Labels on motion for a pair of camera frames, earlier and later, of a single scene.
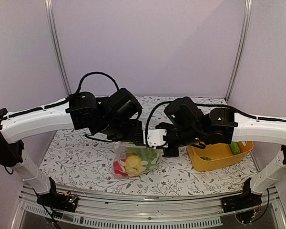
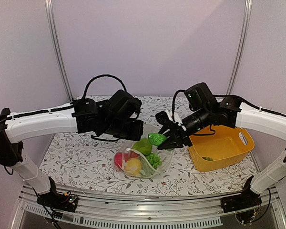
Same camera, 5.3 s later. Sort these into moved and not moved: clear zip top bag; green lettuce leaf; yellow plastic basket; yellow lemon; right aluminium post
Moved: clear zip top bag
Not moved: right aluminium post; yellow plastic basket; green lettuce leaf; yellow lemon
